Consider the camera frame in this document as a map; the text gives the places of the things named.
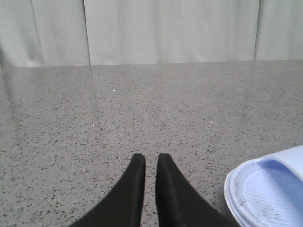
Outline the white pleated curtain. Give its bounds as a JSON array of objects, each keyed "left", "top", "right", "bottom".
[{"left": 0, "top": 0, "right": 303, "bottom": 67}]

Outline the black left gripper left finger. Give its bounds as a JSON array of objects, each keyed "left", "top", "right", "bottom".
[{"left": 71, "top": 154, "right": 145, "bottom": 227}]

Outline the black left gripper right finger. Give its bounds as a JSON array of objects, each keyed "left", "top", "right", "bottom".
[{"left": 155, "top": 153, "right": 238, "bottom": 227}]

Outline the light blue slipper one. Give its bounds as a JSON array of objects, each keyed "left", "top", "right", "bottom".
[{"left": 224, "top": 146, "right": 303, "bottom": 227}]

